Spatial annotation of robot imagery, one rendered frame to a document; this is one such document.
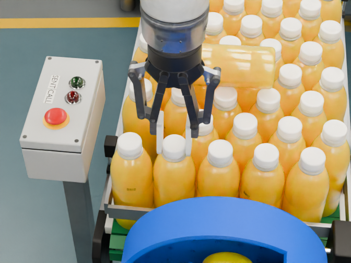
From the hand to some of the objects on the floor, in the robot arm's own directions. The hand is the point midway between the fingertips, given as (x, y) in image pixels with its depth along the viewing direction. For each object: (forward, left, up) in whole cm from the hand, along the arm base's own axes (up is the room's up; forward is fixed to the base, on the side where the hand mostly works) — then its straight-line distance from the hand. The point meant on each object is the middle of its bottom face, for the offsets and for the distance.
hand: (174, 134), depth 118 cm
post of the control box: (-16, +15, -113) cm, 115 cm away
